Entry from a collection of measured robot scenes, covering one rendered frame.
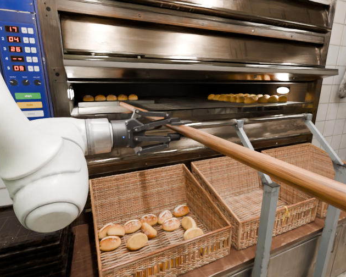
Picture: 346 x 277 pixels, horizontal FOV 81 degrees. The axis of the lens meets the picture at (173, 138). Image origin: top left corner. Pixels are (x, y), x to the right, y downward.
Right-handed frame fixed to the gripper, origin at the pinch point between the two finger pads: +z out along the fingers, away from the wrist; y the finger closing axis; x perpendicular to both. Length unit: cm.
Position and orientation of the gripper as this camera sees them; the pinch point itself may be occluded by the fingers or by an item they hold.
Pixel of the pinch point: (179, 128)
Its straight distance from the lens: 61.5
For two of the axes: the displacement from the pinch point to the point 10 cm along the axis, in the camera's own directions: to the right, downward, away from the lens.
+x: 4.1, 2.3, -8.8
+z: 9.1, -1.0, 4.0
